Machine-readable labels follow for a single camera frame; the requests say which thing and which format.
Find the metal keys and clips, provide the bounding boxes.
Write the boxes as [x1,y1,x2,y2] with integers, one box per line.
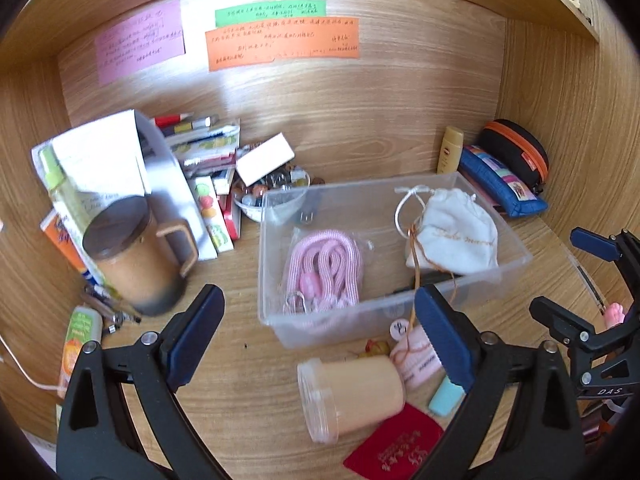
[80,284,142,335]

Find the white charging cable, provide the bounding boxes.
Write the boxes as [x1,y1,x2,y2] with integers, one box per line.
[0,334,66,394]

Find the pink sticky note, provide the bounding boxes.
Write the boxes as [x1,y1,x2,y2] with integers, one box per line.
[94,0,186,86]

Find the red velvet drawstring pouch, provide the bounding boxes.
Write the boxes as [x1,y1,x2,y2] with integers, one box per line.
[343,403,444,480]

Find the white bowl of trinkets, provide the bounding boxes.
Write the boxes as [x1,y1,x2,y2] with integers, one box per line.
[231,164,311,222]

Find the small white cardboard box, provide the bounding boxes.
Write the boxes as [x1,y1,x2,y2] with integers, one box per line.
[235,132,295,186]

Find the black orange zip case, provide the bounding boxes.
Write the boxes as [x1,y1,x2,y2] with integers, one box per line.
[477,118,549,195]

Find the stack of booklets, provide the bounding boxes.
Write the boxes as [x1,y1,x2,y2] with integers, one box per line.
[160,115,241,178]

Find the white paper box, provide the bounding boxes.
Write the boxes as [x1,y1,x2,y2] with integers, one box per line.
[32,110,217,261]

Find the yellow small lotion bottle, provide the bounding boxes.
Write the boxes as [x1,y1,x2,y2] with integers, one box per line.
[436,126,464,174]

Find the translucent lidded plastic cup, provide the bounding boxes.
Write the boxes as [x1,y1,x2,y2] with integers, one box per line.
[297,356,406,444]

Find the light blue eraser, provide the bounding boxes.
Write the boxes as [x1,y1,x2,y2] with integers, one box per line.
[427,376,465,417]

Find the green sticky note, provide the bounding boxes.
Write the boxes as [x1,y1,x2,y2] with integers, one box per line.
[215,0,326,28]

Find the orange white tube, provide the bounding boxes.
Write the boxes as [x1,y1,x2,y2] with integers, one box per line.
[58,306,103,399]

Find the clear plastic storage bin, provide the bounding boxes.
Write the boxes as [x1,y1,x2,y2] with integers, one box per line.
[257,174,533,349]

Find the orange box at left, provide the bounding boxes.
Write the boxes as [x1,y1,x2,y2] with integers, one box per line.
[40,209,96,285]

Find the fruit print narrow box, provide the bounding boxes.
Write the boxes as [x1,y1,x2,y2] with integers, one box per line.
[190,177,234,252]

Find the orange sticky note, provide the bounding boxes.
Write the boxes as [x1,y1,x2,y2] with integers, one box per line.
[205,16,360,72]

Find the gourd charm with red cord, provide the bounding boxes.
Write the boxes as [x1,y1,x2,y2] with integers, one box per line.
[356,242,458,359]

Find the brown ceramic mug with lid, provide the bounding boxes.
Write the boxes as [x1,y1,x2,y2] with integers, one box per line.
[82,196,198,316]

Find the blue patterned pencil pouch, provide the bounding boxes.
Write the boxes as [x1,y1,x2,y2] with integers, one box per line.
[459,145,548,219]

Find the white cloth drawstring bag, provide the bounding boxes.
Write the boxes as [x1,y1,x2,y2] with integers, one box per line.
[394,185,499,275]

